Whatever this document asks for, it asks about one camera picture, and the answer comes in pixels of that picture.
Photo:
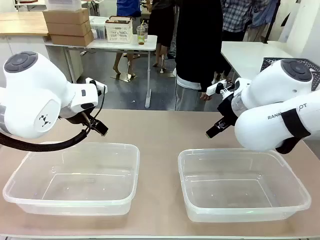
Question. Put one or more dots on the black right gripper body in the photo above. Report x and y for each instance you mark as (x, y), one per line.
(228, 110)

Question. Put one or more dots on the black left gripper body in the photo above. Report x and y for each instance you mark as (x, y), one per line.
(80, 118)

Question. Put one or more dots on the clear plastic bin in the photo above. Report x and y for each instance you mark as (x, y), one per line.
(72, 180)
(243, 185)

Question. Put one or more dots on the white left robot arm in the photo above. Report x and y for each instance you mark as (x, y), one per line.
(37, 95)

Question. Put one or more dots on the person's left forearm black sleeve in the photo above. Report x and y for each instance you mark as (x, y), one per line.
(215, 72)

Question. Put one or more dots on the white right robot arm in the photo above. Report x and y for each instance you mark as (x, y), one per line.
(270, 100)

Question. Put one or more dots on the white plastic lattice basket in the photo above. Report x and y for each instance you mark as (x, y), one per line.
(118, 32)

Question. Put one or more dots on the person's left hand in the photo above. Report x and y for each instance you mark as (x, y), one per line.
(206, 96)

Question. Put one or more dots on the person in black sweater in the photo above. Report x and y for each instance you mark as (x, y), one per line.
(197, 42)

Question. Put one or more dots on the brown cardboard box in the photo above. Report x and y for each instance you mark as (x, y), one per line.
(72, 38)
(68, 28)
(66, 16)

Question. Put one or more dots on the white folding table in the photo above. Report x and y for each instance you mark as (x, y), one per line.
(120, 46)

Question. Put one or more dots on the clear plastic storage box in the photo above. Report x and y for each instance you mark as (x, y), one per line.
(98, 28)

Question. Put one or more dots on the bystander in plaid shirt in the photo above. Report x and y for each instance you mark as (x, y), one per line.
(235, 17)

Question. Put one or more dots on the plastic cup with straw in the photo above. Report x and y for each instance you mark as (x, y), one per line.
(141, 35)

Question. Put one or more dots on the bystander in dark clothes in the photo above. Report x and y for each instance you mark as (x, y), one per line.
(162, 22)

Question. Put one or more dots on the light wooden desk top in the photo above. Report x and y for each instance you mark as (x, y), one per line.
(22, 23)

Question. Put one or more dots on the white plastic crate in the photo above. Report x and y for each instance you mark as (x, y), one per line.
(61, 4)

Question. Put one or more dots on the bystander in blue shirt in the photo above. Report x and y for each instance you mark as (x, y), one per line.
(127, 8)

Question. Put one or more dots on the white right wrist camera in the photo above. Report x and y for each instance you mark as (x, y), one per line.
(215, 88)

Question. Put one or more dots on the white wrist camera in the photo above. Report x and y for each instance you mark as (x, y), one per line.
(215, 88)
(98, 86)

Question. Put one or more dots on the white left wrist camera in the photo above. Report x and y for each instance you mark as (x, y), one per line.
(98, 86)

